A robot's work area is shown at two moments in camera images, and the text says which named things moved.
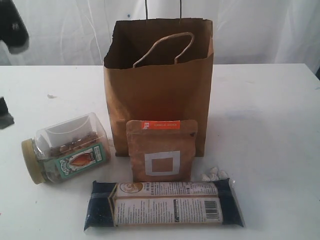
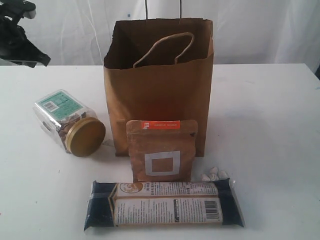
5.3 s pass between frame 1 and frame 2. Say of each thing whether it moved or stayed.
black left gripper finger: moved
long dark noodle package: stayed
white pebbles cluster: stayed
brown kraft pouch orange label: stayed
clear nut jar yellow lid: moved
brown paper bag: stayed
